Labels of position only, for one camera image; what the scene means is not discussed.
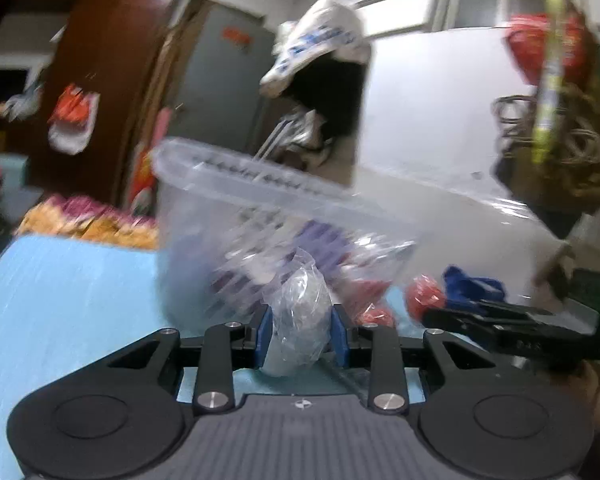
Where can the pink red packet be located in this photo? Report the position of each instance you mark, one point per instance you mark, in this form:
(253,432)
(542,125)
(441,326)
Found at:
(366,303)

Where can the red round wrapped packet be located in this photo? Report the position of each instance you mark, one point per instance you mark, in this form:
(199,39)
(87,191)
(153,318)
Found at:
(423,294)

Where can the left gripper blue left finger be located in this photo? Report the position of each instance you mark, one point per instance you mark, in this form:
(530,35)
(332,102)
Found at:
(264,330)

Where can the white cap with blue letters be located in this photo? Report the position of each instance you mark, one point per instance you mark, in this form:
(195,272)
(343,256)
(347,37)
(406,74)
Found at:
(329,27)

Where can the dark red wooden wardrobe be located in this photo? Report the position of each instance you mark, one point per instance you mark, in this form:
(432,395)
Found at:
(108,47)

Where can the blue cloth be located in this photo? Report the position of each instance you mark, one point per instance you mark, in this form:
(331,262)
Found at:
(468,293)

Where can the orange white hanging bag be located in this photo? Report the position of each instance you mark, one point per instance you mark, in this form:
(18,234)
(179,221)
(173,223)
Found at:
(73,120)

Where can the brown hanging bag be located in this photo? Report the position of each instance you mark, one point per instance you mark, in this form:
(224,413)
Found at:
(566,186)

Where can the white perforated plastic basket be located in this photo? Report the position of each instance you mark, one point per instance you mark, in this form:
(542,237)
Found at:
(220,212)

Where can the clear bagged white packet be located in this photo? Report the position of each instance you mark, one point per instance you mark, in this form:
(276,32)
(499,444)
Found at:
(301,306)

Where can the grey metal door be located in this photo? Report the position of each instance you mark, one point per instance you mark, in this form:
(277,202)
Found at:
(213,91)

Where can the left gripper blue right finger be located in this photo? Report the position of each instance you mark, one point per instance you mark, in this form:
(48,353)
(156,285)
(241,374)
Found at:
(340,326)

